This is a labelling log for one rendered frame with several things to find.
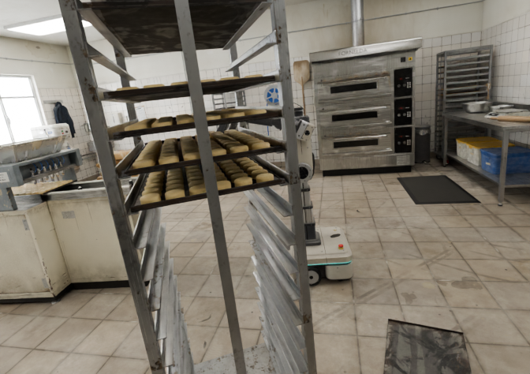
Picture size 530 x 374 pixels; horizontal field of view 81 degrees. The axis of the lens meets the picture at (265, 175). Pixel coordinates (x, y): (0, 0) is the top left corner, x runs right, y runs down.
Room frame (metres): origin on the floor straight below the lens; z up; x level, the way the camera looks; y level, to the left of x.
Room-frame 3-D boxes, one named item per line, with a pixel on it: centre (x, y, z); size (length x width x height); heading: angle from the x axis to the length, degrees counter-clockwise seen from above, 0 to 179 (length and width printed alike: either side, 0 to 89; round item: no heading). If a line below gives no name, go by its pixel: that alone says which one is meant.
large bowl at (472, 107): (4.49, -3.17, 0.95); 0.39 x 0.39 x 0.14
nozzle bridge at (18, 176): (2.59, 1.92, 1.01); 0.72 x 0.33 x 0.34; 173
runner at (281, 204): (1.11, 0.03, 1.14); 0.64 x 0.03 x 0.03; 15
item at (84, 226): (2.53, 1.42, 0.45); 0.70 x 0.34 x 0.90; 83
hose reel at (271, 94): (6.21, -0.36, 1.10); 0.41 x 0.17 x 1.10; 76
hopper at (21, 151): (2.59, 1.92, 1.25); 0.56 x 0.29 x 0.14; 173
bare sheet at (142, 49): (1.05, 0.22, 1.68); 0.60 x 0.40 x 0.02; 15
